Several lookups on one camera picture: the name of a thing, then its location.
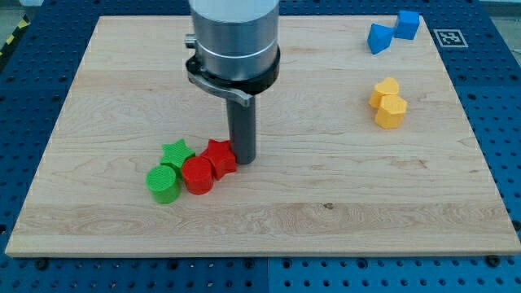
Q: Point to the green cylinder block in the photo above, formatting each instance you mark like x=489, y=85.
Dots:
x=161, y=181

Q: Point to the green star block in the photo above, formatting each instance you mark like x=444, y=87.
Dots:
x=175, y=155

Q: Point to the red cylinder block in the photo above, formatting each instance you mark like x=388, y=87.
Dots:
x=197, y=175

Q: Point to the yellow heart block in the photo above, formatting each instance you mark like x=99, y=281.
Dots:
x=388, y=86

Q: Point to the wooden board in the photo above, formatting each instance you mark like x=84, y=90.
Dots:
x=326, y=181

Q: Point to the black clamp ring with lever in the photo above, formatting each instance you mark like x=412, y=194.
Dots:
x=240, y=92

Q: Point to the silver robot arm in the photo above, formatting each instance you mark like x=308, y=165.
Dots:
x=236, y=57

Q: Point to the white fiducial marker tag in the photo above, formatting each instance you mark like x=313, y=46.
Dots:
x=450, y=38

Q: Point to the red star block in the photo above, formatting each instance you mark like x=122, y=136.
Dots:
x=221, y=157

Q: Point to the blue wedge block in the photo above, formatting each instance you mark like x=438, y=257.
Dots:
x=379, y=38

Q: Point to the blue cube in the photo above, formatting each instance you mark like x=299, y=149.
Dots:
x=406, y=25

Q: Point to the yellow pentagon block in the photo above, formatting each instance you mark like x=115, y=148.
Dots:
x=391, y=112

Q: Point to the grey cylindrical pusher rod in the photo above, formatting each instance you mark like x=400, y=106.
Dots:
x=242, y=129

